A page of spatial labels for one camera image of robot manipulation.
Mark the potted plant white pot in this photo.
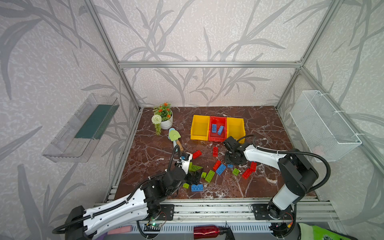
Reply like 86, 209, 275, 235
151, 103, 173, 136

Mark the yellow bin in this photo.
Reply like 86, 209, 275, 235
191, 115, 210, 141
227, 118, 246, 140

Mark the red bin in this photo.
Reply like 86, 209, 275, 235
209, 116, 227, 143

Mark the light blue garden trowel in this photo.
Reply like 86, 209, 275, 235
168, 128, 177, 148

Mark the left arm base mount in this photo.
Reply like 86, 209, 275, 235
150, 204, 175, 221

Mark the green white object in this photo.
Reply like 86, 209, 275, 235
299, 223, 358, 240

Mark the white wire basket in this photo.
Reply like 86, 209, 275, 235
290, 90, 362, 162

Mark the green brick wide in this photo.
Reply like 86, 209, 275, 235
191, 165, 203, 172

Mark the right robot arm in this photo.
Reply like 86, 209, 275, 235
223, 137, 331, 215

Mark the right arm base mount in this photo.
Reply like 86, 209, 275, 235
251, 202, 296, 221

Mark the red metal bottle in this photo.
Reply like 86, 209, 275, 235
193, 225, 228, 240

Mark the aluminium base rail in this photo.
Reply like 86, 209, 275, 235
161, 197, 341, 223

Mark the clear plastic wall shelf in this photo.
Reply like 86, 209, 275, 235
42, 94, 120, 163

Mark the electronics board with led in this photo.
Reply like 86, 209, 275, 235
143, 223, 162, 232

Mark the left yellow bin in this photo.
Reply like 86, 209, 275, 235
191, 115, 210, 141

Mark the green brick diagonal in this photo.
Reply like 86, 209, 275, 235
205, 170, 215, 183

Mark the right yellow bin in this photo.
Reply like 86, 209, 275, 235
227, 118, 246, 140

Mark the blue brick front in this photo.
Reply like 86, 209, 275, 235
191, 184, 204, 192

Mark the purple tool pink handle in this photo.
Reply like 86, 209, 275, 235
103, 225, 133, 239

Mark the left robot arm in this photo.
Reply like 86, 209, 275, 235
52, 168, 188, 240

